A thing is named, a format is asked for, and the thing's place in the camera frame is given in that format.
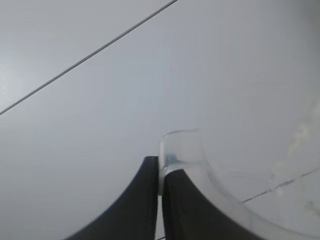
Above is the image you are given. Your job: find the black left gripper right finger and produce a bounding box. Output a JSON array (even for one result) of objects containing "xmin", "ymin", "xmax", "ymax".
[{"xmin": 162, "ymin": 168, "xmax": 258, "ymax": 240}]

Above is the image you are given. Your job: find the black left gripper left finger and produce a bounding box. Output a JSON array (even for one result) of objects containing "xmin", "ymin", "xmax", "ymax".
[{"xmin": 62, "ymin": 156, "xmax": 160, "ymax": 240}]

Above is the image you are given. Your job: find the clear plastic measuring cup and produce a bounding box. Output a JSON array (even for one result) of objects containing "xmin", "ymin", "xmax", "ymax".
[{"xmin": 158, "ymin": 82, "xmax": 320, "ymax": 240}]

